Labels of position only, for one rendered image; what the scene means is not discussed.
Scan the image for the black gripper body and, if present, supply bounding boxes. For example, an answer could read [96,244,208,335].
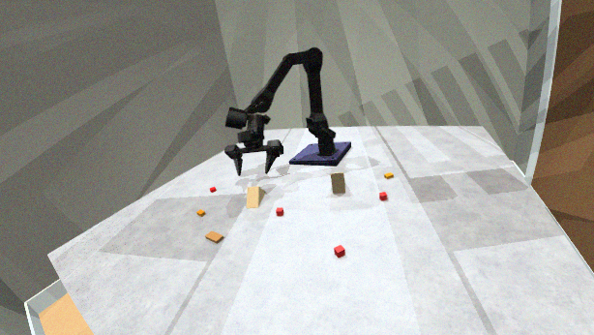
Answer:
[224,128,283,159]

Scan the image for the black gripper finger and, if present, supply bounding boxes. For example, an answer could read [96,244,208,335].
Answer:
[265,148,280,174]
[228,152,243,176]

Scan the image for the orange flat block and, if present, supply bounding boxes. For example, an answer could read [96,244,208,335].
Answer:
[205,231,223,244]

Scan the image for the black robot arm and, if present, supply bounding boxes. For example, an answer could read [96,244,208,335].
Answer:
[225,47,340,156]

